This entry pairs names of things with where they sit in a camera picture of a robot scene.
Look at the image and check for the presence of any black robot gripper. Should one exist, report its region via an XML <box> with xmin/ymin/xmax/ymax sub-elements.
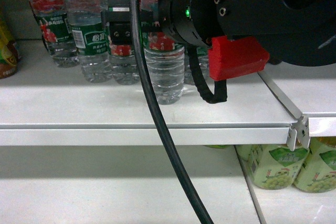
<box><xmin>101</xmin><ymin>0</ymin><xmax>223</xmax><ymax>51</ymax></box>

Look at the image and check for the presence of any water bottle green label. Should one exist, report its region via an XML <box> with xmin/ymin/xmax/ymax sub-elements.
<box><xmin>140</xmin><ymin>0</ymin><xmax>186</xmax><ymax>105</ymax></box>

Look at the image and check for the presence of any water bottle barcode label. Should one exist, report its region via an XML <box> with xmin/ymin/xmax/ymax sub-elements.
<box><xmin>64</xmin><ymin>0</ymin><xmax>112</xmax><ymax>83</ymax></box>

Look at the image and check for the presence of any water bottle far left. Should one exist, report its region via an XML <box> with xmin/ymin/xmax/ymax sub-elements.
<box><xmin>29</xmin><ymin>0</ymin><xmax>79</xmax><ymax>68</ymax></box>

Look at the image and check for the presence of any water bottle right rear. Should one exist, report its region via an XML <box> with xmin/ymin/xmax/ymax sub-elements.
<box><xmin>183</xmin><ymin>47</ymin><xmax>211</xmax><ymax>86</ymax></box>

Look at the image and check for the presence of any lower white shelf board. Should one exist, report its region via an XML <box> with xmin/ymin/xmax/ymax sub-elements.
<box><xmin>1</xmin><ymin>146</ymin><xmax>260</xmax><ymax>223</ymax></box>

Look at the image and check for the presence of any white right shelf board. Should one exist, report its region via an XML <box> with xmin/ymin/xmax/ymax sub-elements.
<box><xmin>258</xmin><ymin>62</ymin><xmax>335</xmax><ymax>148</ymax></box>

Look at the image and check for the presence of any yellow brown drink bottle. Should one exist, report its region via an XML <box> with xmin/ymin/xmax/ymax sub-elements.
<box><xmin>1</xmin><ymin>12</ymin><xmax>19</xmax><ymax>79</ymax></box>

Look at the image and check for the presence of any green grape drink bottle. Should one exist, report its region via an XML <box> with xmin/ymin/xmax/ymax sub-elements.
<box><xmin>236</xmin><ymin>144</ymin><xmax>308</xmax><ymax>190</ymax></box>
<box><xmin>293</xmin><ymin>136</ymin><xmax>335</xmax><ymax>193</ymax></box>

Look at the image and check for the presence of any green grape drink right bottle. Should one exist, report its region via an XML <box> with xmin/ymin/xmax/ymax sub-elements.
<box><xmin>293</xmin><ymin>136</ymin><xmax>335</xmax><ymax>193</ymax></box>

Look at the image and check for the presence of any red camera mount block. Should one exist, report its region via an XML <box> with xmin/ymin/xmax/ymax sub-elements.
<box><xmin>208</xmin><ymin>36</ymin><xmax>270</xmax><ymax>81</ymax></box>

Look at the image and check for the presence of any black braided cable loop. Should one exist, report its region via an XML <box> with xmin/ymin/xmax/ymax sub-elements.
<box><xmin>188</xmin><ymin>47</ymin><xmax>228</xmax><ymax>105</ymax></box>

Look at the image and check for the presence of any thick black cable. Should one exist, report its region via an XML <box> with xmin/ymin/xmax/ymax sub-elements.
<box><xmin>128</xmin><ymin>0</ymin><xmax>215</xmax><ymax>224</ymax></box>

